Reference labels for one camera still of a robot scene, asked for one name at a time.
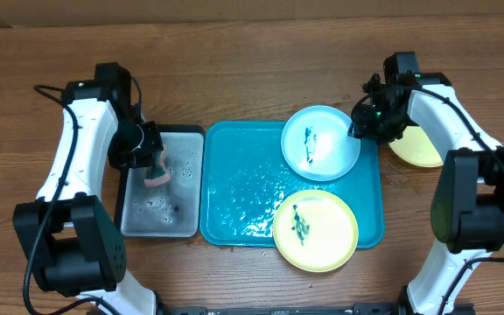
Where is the pink green sponge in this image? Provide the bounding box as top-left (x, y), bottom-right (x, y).
top-left (144, 145), bottom-right (171, 187)

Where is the yellow plate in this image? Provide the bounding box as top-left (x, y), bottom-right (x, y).
top-left (388, 126), bottom-right (443, 168)
top-left (273, 190), bottom-right (359, 273)

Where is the light blue plate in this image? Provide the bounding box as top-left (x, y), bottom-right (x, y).
top-left (281, 105), bottom-right (361, 182)

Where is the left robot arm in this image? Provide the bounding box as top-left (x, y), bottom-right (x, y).
top-left (12, 62), bottom-right (168, 314)

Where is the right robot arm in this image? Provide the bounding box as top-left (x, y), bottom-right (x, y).
top-left (348, 52), bottom-right (504, 315)

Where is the black metal sponge tray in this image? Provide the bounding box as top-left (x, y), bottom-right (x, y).
top-left (114, 124), bottom-right (205, 238)

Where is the teal plastic tray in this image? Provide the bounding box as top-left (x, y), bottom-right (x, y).
top-left (199, 121), bottom-right (385, 249)

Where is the yellow plate front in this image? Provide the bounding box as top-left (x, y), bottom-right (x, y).
top-left (273, 190), bottom-right (359, 273)

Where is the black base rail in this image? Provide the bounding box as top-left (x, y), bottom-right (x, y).
top-left (157, 303), bottom-right (414, 315)

